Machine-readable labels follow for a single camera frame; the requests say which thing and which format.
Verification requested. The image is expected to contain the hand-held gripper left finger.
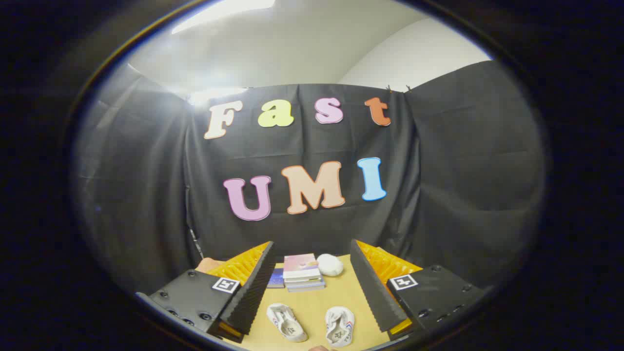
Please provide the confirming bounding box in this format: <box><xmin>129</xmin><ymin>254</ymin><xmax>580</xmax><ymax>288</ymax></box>
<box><xmin>136</xmin><ymin>240</ymin><xmax>276</xmax><ymax>344</ymax></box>

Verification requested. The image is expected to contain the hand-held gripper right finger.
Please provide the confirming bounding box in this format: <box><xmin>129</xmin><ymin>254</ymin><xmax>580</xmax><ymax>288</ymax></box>
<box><xmin>350</xmin><ymin>239</ymin><xmax>487</xmax><ymax>341</ymax></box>

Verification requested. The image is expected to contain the white shoe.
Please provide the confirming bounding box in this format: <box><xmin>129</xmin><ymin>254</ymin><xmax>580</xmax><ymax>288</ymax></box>
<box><xmin>267</xmin><ymin>303</ymin><xmax>309</xmax><ymax>343</ymax></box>
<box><xmin>325</xmin><ymin>306</ymin><xmax>355</xmax><ymax>348</ymax></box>

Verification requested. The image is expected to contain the white cover book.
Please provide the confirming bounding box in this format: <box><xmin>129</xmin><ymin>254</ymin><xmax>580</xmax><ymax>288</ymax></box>
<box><xmin>284</xmin><ymin>276</ymin><xmax>324</xmax><ymax>287</ymax></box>

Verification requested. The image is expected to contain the white fluffy ball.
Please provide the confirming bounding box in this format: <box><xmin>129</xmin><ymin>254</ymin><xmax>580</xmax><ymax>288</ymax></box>
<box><xmin>317</xmin><ymin>253</ymin><xmax>344</xmax><ymax>277</ymax></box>

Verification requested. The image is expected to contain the orange fluffy ball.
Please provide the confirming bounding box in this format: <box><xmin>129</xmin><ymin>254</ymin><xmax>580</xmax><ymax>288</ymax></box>
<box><xmin>195</xmin><ymin>257</ymin><xmax>223</xmax><ymax>274</ymax></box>

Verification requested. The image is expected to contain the pink cover book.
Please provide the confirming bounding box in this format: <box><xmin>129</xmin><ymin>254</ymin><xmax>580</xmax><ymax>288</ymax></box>
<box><xmin>283</xmin><ymin>253</ymin><xmax>321</xmax><ymax>280</ymax></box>

